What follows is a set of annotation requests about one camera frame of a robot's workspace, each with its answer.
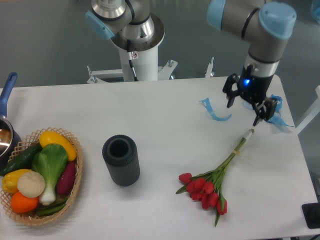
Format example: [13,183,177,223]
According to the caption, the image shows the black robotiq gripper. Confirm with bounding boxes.
[222,72,278,127]

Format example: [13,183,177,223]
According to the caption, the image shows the red tulip bouquet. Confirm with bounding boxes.
[175,128,255,226]

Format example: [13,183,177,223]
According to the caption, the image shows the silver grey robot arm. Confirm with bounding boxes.
[85,0,297,124]

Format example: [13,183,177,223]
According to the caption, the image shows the crumpled blue ribbon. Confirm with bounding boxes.
[266,94,294,127]

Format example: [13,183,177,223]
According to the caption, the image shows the blue ribbon strip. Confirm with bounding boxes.
[199,97,232,122]

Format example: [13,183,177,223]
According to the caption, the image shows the black device at edge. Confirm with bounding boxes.
[301,202,320,229]

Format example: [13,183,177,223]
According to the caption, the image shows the dark grey ribbed vase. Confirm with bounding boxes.
[102,134,141,187]

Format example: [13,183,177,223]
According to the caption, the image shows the purple sweet potato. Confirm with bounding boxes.
[56,161,77,195]

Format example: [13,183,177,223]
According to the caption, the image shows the yellow squash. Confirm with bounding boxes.
[39,130,77,161]

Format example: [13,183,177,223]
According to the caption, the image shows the green bok choy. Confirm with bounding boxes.
[31,144,68,206]

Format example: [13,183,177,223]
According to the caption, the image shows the green bean pods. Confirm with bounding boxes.
[35,198,67,217]

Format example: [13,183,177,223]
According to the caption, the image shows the woven wicker basket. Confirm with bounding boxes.
[0,127,83,226]

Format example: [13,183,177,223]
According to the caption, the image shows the dark green cucumber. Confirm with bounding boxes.
[0,142,43,177]

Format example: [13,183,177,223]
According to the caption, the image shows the cream white garlic bulb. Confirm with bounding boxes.
[17,171,46,198]

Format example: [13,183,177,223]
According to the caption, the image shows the orange fruit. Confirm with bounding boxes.
[10,191,39,214]

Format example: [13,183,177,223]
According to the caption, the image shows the yellow bell pepper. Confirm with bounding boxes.
[2,169,32,194]

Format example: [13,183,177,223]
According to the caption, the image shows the white frame at right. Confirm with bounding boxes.
[295,85,320,135]

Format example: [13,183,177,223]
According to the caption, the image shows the white metal base frame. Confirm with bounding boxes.
[86,57,215,84]

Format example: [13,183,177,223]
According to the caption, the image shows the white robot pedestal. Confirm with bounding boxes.
[111,30,165,82]

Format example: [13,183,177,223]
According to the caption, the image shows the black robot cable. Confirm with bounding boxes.
[126,39,139,82]

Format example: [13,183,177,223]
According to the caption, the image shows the blue handled saucepan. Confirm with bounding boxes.
[0,72,21,170]

